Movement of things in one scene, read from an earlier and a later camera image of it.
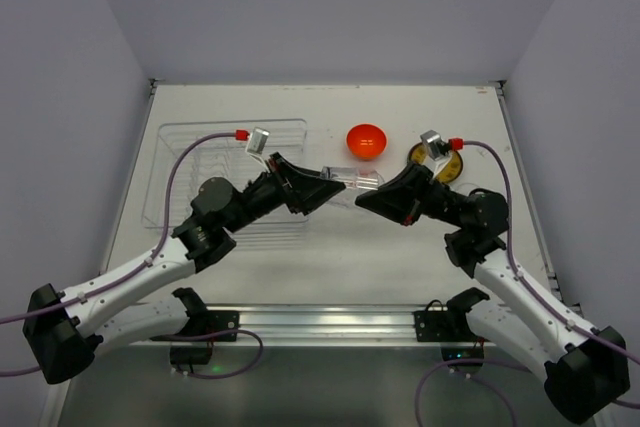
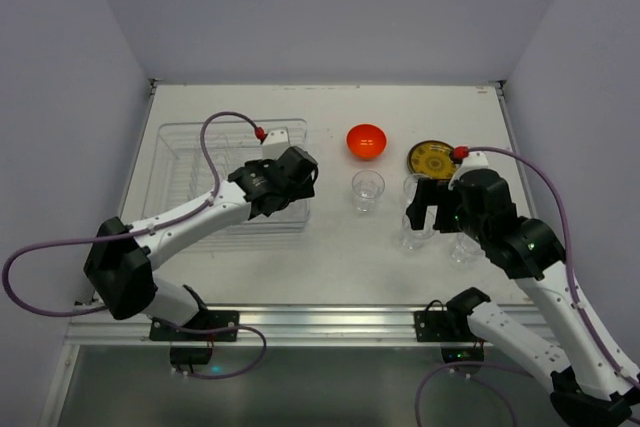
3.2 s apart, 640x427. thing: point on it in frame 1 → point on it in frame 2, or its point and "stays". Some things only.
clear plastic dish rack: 216,157 stays
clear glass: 354,177 → 413,239
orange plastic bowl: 366,141 stays
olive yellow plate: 451,169 stays
